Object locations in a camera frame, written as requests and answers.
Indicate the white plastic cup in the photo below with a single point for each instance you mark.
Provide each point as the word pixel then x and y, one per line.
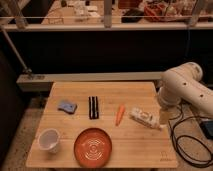
pixel 49 141

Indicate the blue sponge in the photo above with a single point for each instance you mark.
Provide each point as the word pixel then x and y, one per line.
pixel 67 107

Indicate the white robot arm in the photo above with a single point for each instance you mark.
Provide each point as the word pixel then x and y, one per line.
pixel 183 83

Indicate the red object on shelf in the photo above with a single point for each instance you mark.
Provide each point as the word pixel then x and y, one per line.
pixel 157 13

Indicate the black rectangular brush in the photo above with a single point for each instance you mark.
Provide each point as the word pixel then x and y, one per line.
pixel 93 107

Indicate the grey metal rail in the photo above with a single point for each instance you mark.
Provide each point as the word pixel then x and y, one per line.
pixel 43 82

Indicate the black object on shelf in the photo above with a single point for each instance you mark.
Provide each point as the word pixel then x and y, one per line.
pixel 132 16

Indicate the white plastic bottle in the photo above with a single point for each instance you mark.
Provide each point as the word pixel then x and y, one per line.
pixel 147 119

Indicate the orange carrot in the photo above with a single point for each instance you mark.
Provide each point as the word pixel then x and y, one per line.
pixel 119 114

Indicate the diagonal metal pole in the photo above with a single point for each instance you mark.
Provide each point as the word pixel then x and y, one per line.
pixel 26 69

